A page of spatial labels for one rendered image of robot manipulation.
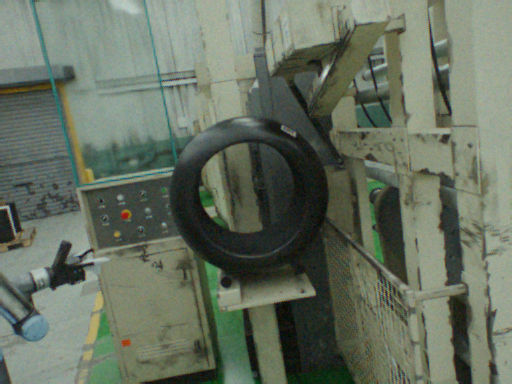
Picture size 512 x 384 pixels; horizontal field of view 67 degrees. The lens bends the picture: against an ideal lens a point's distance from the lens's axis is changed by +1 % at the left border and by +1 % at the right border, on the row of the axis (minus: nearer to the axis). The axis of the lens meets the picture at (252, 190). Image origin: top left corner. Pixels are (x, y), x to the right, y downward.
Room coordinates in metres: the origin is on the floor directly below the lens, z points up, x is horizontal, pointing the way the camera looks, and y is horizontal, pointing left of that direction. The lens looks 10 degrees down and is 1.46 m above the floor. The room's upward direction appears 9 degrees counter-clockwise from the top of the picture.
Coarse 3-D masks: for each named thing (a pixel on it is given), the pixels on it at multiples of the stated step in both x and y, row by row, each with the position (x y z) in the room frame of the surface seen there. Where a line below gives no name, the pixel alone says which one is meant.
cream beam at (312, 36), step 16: (288, 0) 1.11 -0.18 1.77; (304, 0) 1.11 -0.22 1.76; (320, 0) 1.12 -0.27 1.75; (336, 0) 1.12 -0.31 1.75; (288, 16) 1.12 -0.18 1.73; (304, 16) 1.11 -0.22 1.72; (320, 16) 1.12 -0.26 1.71; (336, 16) 1.11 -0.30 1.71; (272, 32) 1.45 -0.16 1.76; (304, 32) 1.11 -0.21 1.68; (320, 32) 1.12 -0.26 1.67; (336, 32) 1.11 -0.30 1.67; (272, 48) 1.50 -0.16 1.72; (288, 48) 1.18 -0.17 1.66; (304, 48) 1.12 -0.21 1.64; (320, 48) 1.16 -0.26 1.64; (272, 64) 1.56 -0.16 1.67; (288, 64) 1.39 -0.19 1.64; (304, 64) 1.46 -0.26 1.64
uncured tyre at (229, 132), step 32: (224, 128) 1.36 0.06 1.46; (256, 128) 1.35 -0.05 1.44; (192, 160) 1.34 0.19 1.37; (288, 160) 1.64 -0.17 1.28; (320, 160) 1.40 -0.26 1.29; (192, 192) 1.33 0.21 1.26; (320, 192) 1.36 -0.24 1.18; (192, 224) 1.33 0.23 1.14; (288, 224) 1.63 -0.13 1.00; (320, 224) 1.38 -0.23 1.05; (224, 256) 1.34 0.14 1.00; (256, 256) 1.34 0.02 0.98; (288, 256) 1.35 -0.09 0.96
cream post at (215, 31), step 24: (216, 0) 1.72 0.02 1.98; (216, 24) 1.72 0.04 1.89; (216, 48) 1.72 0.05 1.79; (216, 72) 1.72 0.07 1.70; (216, 96) 1.72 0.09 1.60; (240, 96) 1.73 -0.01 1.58; (216, 120) 1.72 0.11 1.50; (240, 144) 1.72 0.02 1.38; (240, 168) 1.72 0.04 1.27; (240, 192) 1.72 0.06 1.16; (240, 216) 1.72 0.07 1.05; (264, 312) 1.72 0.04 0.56; (264, 336) 1.72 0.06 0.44; (264, 360) 1.72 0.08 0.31
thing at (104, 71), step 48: (48, 0) 2.08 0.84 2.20; (96, 0) 2.08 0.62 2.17; (144, 0) 2.09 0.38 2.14; (48, 48) 2.07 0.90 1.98; (96, 48) 2.08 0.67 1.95; (144, 48) 2.09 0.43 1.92; (96, 96) 2.08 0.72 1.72; (144, 96) 2.09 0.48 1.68; (96, 144) 2.08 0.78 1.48; (144, 144) 2.09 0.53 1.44
